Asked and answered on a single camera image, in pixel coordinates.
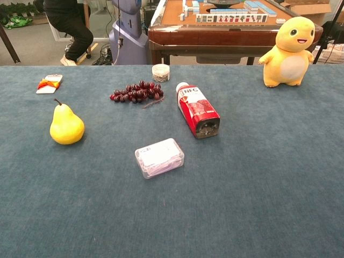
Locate green bag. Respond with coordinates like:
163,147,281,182
2,16,33,30

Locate blue-backed mahjong tile row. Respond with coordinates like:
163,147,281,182
210,8,249,15
182,0,201,15
243,0,277,18

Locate black tripod stand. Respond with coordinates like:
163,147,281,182
313,0,344,65

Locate wooden mahjong table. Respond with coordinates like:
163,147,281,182
147,0,323,66

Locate seated person in black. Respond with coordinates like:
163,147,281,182
34,0,94,67

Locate black cable bundle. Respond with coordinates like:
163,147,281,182
92,44,113,66

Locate blue table cloth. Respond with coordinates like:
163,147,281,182
0,64,344,258

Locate red NFC juice bottle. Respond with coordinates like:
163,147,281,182
176,82,221,139

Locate small round jar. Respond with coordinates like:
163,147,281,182
152,64,171,82

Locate black dish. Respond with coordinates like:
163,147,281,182
206,0,241,8

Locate yellow plush toy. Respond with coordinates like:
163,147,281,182
258,16,316,88

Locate white pack with orange ribbon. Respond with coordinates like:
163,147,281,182
35,74,63,95

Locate cardboard box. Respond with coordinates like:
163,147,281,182
279,0,333,26

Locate dark red grape bunch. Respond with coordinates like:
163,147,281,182
109,80,166,109

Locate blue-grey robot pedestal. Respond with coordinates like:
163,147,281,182
109,0,149,66

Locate yellow pear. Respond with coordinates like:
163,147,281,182
49,98,85,146

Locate white plastic crate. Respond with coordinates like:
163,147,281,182
313,42,344,65

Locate dark slanted pole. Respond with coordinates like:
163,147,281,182
0,23,22,65

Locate clear plastic box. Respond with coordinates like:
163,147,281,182
134,138,185,180

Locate face-up mahjong tile row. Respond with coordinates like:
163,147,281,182
195,13,269,24

